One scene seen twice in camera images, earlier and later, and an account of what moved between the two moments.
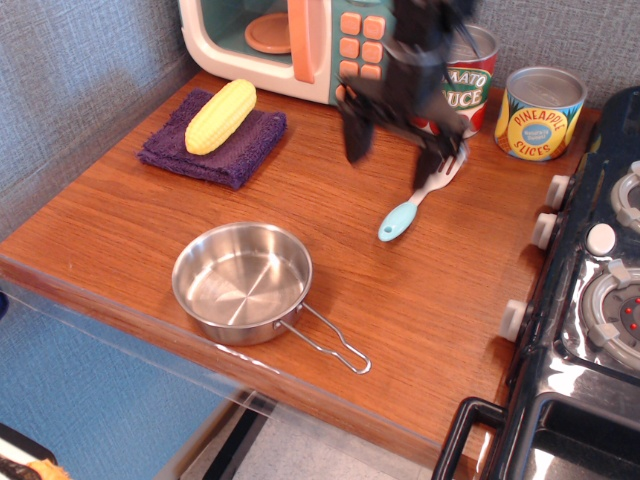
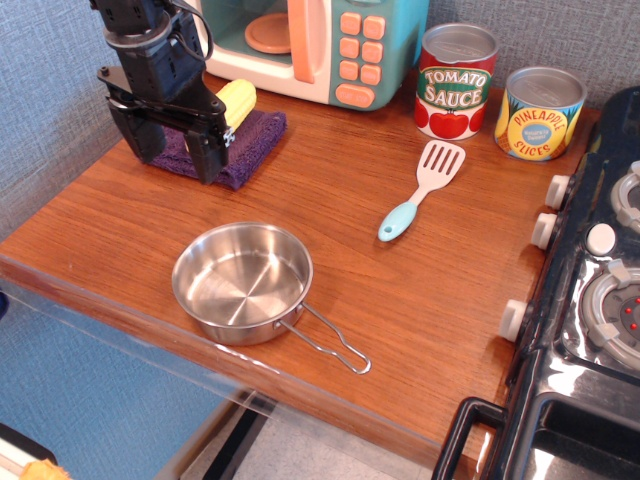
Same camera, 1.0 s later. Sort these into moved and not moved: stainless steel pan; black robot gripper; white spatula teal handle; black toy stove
Moved: black robot gripper
Not moved: stainless steel pan; white spatula teal handle; black toy stove
